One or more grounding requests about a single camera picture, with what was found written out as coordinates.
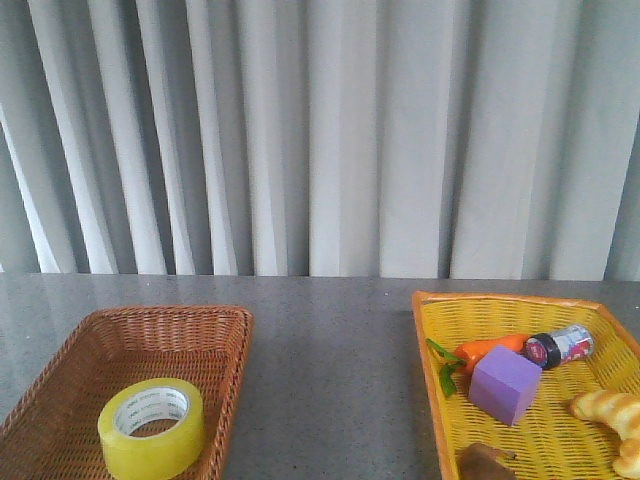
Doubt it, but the yellow tape roll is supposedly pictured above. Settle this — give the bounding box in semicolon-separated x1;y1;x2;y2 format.
97;377;206;479

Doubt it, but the grey curtain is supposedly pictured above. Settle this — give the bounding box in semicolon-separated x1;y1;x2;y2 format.
1;1;639;281

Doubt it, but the toy carrot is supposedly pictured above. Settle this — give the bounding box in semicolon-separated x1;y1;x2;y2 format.
426;334;530;398

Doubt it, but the purple foam cube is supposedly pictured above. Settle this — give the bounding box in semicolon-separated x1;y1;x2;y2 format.
468;345;542;426

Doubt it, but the small labelled jar black lid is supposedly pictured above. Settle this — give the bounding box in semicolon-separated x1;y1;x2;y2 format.
523;324;595;370

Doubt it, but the brown toy animal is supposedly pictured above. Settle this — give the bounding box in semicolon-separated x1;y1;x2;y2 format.
458;442;517;480

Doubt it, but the yellow woven basket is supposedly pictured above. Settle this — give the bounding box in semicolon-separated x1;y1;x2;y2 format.
412;291;639;479

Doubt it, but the brown wicker basket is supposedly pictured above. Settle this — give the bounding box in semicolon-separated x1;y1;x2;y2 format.
1;305;254;479

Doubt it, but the toy croissant bread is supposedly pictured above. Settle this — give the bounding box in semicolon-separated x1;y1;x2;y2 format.
569;390;639;479

